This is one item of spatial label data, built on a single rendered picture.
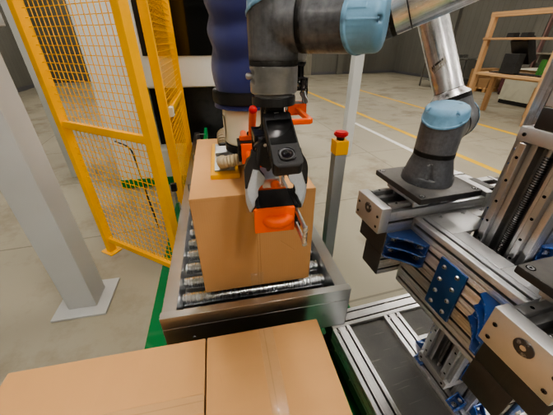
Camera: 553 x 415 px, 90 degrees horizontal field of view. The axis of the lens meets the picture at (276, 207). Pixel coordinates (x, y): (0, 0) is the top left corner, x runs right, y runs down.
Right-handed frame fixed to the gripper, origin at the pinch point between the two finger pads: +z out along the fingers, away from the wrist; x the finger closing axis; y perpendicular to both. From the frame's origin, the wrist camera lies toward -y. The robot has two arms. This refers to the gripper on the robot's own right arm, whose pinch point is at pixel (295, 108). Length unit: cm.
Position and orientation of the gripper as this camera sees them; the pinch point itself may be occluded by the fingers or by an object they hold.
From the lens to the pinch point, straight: 142.1
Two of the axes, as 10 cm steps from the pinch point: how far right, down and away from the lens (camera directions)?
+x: 9.8, -1.0, 1.5
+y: 1.8, 5.0, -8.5
